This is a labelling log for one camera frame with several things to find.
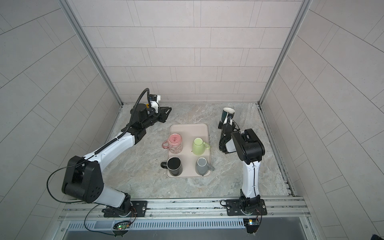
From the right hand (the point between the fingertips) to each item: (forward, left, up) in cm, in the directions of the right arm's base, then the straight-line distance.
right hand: (227, 114), depth 99 cm
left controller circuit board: (-57, +56, -6) cm, 80 cm away
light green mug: (-22, +20, -1) cm, 30 cm away
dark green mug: (+4, -4, -2) cm, 5 cm away
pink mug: (-21, +34, +2) cm, 40 cm away
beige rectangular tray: (-6, +26, -10) cm, 29 cm away
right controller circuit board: (-59, -2, -11) cm, 60 cm away
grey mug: (-34, +19, 0) cm, 39 cm away
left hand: (-7, +33, +18) cm, 38 cm away
